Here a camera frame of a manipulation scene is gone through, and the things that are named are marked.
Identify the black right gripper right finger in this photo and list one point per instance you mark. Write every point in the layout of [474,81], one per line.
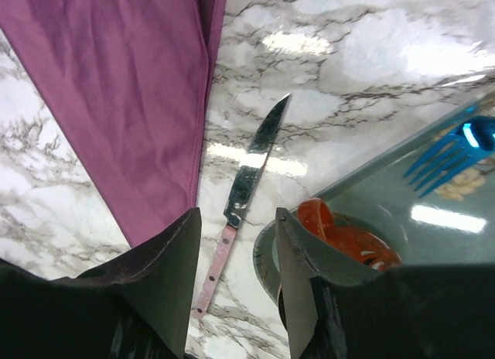
[319,292]

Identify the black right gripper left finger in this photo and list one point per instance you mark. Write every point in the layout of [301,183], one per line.
[156,279]

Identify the pink handled steel knife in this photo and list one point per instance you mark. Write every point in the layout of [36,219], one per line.
[251,167]

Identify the purple cloth napkin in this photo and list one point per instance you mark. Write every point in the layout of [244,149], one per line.
[128,82]

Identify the orange patterned mug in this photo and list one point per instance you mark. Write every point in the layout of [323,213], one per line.
[355,242]

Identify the blue plastic fork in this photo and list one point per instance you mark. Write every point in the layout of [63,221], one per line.
[462,147]

